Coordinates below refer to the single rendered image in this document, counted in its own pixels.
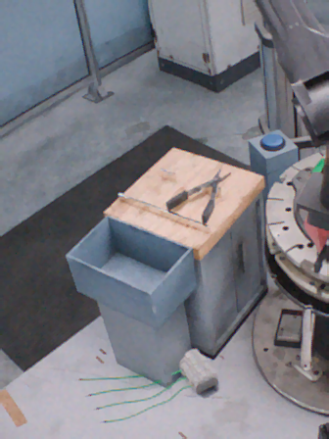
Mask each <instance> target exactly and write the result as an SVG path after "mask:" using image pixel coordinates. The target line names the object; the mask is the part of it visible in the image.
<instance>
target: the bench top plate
mask: <svg viewBox="0 0 329 439"><path fill-rule="evenodd" d="M263 299H264V298H263ZM263 299H262V300H261V302H262V301H263ZM261 302H260V303H259V304H258V306H257V307H256V309H255V310H254V311H253V312H252V314H251V315H250V316H249V318H248V319H246V320H245V322H244V323H243V324H242V326H241V327H240V328H239V329H238V331H237V332H236V333H235V335H234V336H233V337H232V339H231V340H230V341H229V342H228V344H227V345H226V346H225V348H224V349H223V350H222V352H221V353H220V354H219V356H217V357H216V358H215V360H213V359H209V358H207V357H205V356H204V358H205V359H206V361H207V363H208V364H209V366H210V367H211V368H212V369H213V370H214V371H215V372H216V375H217V379H218V385H216V386H218V387H219V389H220V390H218V392H217V393H215V394H214V395H212V396H210V397H208V398H206V399H205V398H204V399H203V397H202V396H201V394H200V393H199V395H198V394H197V393H196V392H194V390H193V388H190V387H187V388H185V389H183V390H182V391H180V392H179V393H178V394H176V393H177V392H178V391H179V390H180V389H181V388H183V387H185V386H188V384H187V382H186V379H185V380H182V381H179V382H176V383H174V384H173V385H172V386H171V387H170V388H169V390H168V389H167V390H165V391H164V392H163V393H162V394H159V395H157V396H155V397H153V398H151V399H149V400H145V401H141V402H130V403H124V404H120V405H116V406H108V407H105V408H103V409H100V410H92V409H96V408H100V407H103V406H106V405H112V404H116V403H119V402H125V401H137V400H142V399H146V398H149V397H151V396H153V395H155V394H158V393H160V392H161V391H163V390H164V389H165V388H164V387H162V385H160V384H158V383H155V384H152V385H149V386H146V387H142V388H137V389H130V390H117V391H112V392H107V393H103V394H101V393H100V392H103V391H108V390H113V389H124V388H132V387H138V386H143V385H147V384H150V383H153V382H152V381H150V380H149V379H147V378H145V377H143V376H142V377H134V378H118V379H104V380H93V379H95V378H107V377H120V376H121V377H128V376H136V375H139V374H137V373H136V372H134V371H132V370H130V369H128V368H126V367H124V366H122V365H120V364H118V362H117V360H116V358H115V356H114V353H113V349H112V346H111V343H110V339H109V336H108V332H107V329H106V326H105V323H104V320H103V317H102V316H100V317H98V318H97V319H96V320H94V321H93V322H92V323H90V324H89V325H88V326H87V327H85V328H84V329H83V330H81V331H80V332H77V333H76V334H75V335H74V336H73V337H72V338H71V339H69V340H68V341H67V342H65V344H64V345H61V346H60V347H59V348H57V349H56V350H55V351H54V352H52V353H51V354H49V355H48V356H47V357H45V358H44V359H43V360H42V361H39V362H38V363H37V364H36V365H35V366H33V367H31V368H29V369H28V371H26V372H25V373H23V374H21V376H20V377H18V378H16V379H14V381H13V382H12V383H9V384H8V385H7V386H6V387H5V389H6V390H7V392H8V393H9V395H10V396H11V398H12V399H13V401H14V402H15V403H16V404H17V406H18V407H19V409H20V411H21V412H22V413H23V415H24V417H25V419H26V421H27V423H26V424H24V425H22V426H20V427H16V426H15V425H14V423H13V421H12V420H11V418H10V417H9V415H8V413H7V411H6V410H5V409H4V408H3V406H2V405H1V403H0V439H317V434H318V432H319V429H318V428H319V425H320V424H324V423H326V422H329V414H327V415H326V414H323V413H318V412H316V411H313V410H309V409H307V408H304V407H302V406H300V405H299V404H296V403H295V402H293V401H290V400H288V398H287V397H285V396H283V395H282V394H280V393H279V391H277V390H276V389H275V388H274V387H273V386H272V385H270V382H269V381H268V380H267V379H266V377H264V376H263V374H262V372H261V369H260V367H259V365H258V363H257V360H256V358H255V355H254V352H253V350H254V347H253V337H252V330H253V323H254V318H255V317H256V315H257V312H258V309H259V306H260V304H261ZM79 378H91V380H76V379H79ZM97 392H98V393H100V394H96V395H93V396H90V397H89V396H88V397H84V396H87V395H89V394H93V393H97ZM174 394H176V395H175V397H173V398H172V399H171V400H170V401H168V402H167V403H165V404H161V403H162V402H164V401H166V400H168V399H170V398H171V397H172V396H173V395H174ZM154 404H160V405H157V406H155V407H152V408H150V409H149V410H147V411H146V412H142V411H144V410H146V409H147V408H149V407H151V406H153V405H154ZM140 411H141V412H142V413H141V414H139V415H136V416H135V417H130V416H132V415H135V414H137V413H138V412H140ZM124 417H129V418H127V419H124V420H120V421H109V422H101V423H100V421H103V420H115V419H120V418H124Z"/></svg>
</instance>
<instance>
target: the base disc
mask: <svg viewBox="0 0 329 439"><path fill-rule="evenodd" d="M281 309H286V310H301V311H302V310H303V308H301V306H299V305H298V304H297V305H296V304H295V303H293V302H292V301H291V300H290V299H288V298H287V297H286V295H285V294H284V293H283V292H282V291H281V290H280V289H279V288H278V287H277V285H276V284H275V285H274V286H273V287H272V288H271V289H270V290H269V292H268V293H267V294H266V295H265V297H264V299H263V301H262V302H261V304H260V306H259V308H258V312H257V315H256V317H255V318H254V323H253V330H252V337H253V347H254V350H253V352H254V355H255V358H256V360H257V363H258V366H259V367H260V369H261V372H262V374H263V376H264V377H266V379H267V380H268V381H269V382H270V385H272V386H273V387H274V388H275V389H276V390H277V391H279V393H280V394H282V395H283V396H285V397H287V398H288V400H290V401H293V402H295V403H296V404H299V405H300V406H302V407H304V408H307V409H309V410H313V411H316V412H318V413H323V414H326V415H327V414H329V387H328V386H329V382H328V377H327V375H328V366H329V361H328V360H326V359H323V358H322V357H321V356H320V355H319V354H318V353H316V352H315V350H314V356H315V357H316V358H318V359H319V361H318V362H317V363H316V364H317V365H319V366H321V367H322V368H323V370H322V376H320V377H319V378H318V379H317V380H309V379H308V378H306V376H305V375H304V374H301V373H300V372H299V370H298V369H296V368H294V367H293V366H291V362H292V358H294V357H295V356H296V355H297V354H299V353H300V352H301V350H302V346H301V349H298V348H291V347H287V348H285V347H279V346H274V345H273V339H274V336H275V335H276V331H277V327H278V322H279V318H280V314H281Z"/></svg>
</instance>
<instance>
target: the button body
mask: <svg viewBox="0 0 329 439"><path fill-rule="evenodd" d="M268 134H278V135H280V136H281V137H283V138H284V139H285V143H286V146H285V148H283V149H282V150H280V151H276V152H268V151H264V150H263V149H262V148H261V147H260V145H259V142H260V140H261V139H262V138H263V137H264V136H266V135H268ZM268 134H266V135H261V136H259V137H256V138H253V139H250V140H248V142H249V156H250V171H251V172H252V173H255V174H258V175H262V176H264V182H265V187H264V188H263V189H262V193H263V210H264V227H265V233H266V222H267V220H266V204H267V199H268V195H269V193H270V190H271V188H272V187H273V185H274V183H275V182H278V183H282V182H283V181H281V180H280V178H279V176H280V175H281V174H282V173H283V172H284V171H285V170H287V169H288V168H289V167H293V165H294V164H295V163H297V162H298V147H297V146H296V145H295V144H294V143H293V142H292V141H291V140H290V139H289V138H288V137H286V136H285V135H284V134H283V133H282V132H281V131H280V130H279V129H278V130H275V131H274V132H271V133H268Z"/></svg>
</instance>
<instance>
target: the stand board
mask: <svg viewBox="0 0 329 439"><path fill-rule="evenodd" d="M161 169H164V170H167V171H172V172H175V176H176V179H177V182H172V181H169V180H166V179H163V178H162V176H161ZM219 169H221V172H220V174H219V176H221V177H223V176H224V175H226V174H227V173H229V172H230V171H231V174H229V175H228V177H227V178H226V179H225V180H223V181H222V182H220V183H219V185H218V188H221V196H222V197H221V198H217V197H216V198H215V203H214V210H213V212H212V214H211V217H210V219H209V221H208V223H206V224H208V225H210V226H211V233H210V234H207V233H204V232H203V231H202V230H199V229H196V228H194V227H191V226H188V225H186V224H183V223H180V222H178V221H174V220H171V219H167V218H164V217H162V216H159V215H156V214H154V213H150V212H147V211H145V210H142V209H139V207H137V206H134V205H131V204H129V203H125V202H122V201H121V200H120V199H117V200H116V201H115V202H114V203H112V205H111V206H110V207H109V208H108V209H107V210H106V211H105V212H104V214H105V217H106V216H107V215H109V216H112V217H114V218H117V219H120V220H124V221H126V222H130V223H132V224H135V225H137V226H140V227H142V228H145V229H148V230H150V232H154V233H156V234H159V235H160V236H163V237H165V238H168V239H170V240H173V241H175V242H179V243H182V244H184V245H187V246H189V247H192V248H193V253H194V259H195V260H198V261H200V260H201V259H203V258H204V256H205V255H206V254H207V253H208V251H209V250H210V249H211V248H212V247H213V246H214V245H215V243H216V242H217V241H218V240H219V239H220V238H221V237H222V235H223V234H224V233H225V231H226V230H227V229H228V228H229V227H230V225H231V224H232V223H234V222H235V221H236V220H237V219H238V218H239V217H240V216H241V215H242V214H243V213H244V212H245V211H246V210H247V208H248V207H249V206H250V205H251V203H252V202H253V201H254V199H255V198H256V197H257V196H258V195H259V194H260V192H261V190H262V189H263V188H264V187H265V182H264V176H262V175H258V174H255V173H252V172H248V171H244V170H242V169H239V168H236V167H233V166H229V165H226V164H224V163H221V162H217V161H214V160H211V159H208V158H203V157H200V156H197V155H194V154H191V153H187V152H184V151H181V149H177V148H171V149H170V150H169V152H168V153H167V154H166V155H165V156H164V157H163V158H162V159H161V160H160V161H159V162H157V163H156V164H155V165H154V166H153V167H152V168H150V169H149V170H148V171H147V172H146V173H145V174H144V175H142V176H141V177H140V178H139V179H138V180H137V181H136V183H135V184H134V185H133V186H132V187H131V188H130V189H128V190H126V191H125V192H124V193H123V194H125V195H128V196H131V197H134V198H136V199H139V200H142V201H145V202H147V203H150V204H154V205H156V206H159V207H162V209H165V210H166V201H167V200H169V199H170V198H172V197H174V196H175V195H178V194H179V193H181V192H182V191H184V190H186V191H188V190H190V189H192V188H195V187H197V186H199V185H201V184H204V183H206V182H208V181H211V179H213V177H214V176H215V174H216V173H217V171H218V170H219ZM188 198H189V199H188V200H186V201H185V202H183V203H182V204H180V205H178V206H177V207H174V209H173V210H171V211H170V212H173V213H175V214H179V215H182V216H184V217H186V218H189V219H192V220H196V221H199V222H203V220H202V214H203V212H204V210H205V208H206V205H207V203H208V201H209V199H210V198H211V195H209V194H206V189H205V190H203V191H201V192H200V193H199V194H197V193H196V194H194V195H192V196H189V197H188Z"/></svg>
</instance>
